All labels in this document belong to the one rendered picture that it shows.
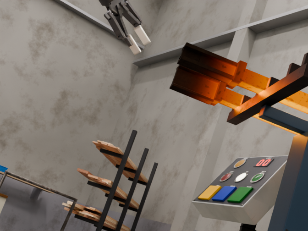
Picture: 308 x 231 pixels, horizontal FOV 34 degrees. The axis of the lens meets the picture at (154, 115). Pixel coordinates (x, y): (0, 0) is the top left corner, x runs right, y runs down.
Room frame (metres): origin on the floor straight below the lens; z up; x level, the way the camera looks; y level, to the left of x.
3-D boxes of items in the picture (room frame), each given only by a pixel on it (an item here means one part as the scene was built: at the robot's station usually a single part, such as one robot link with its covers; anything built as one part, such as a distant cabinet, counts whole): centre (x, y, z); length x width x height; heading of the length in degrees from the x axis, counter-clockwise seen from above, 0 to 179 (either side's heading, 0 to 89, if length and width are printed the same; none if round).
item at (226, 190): (1.83, -0.34, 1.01); 0.07 x 0.05 x 0.07; 22
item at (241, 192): (1.74, -0.38, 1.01); 0.07 x 0.05 x 0.07; 22
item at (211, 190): (1.93, -0.30, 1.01); 0.07 x 0.05 x 0.07; 22
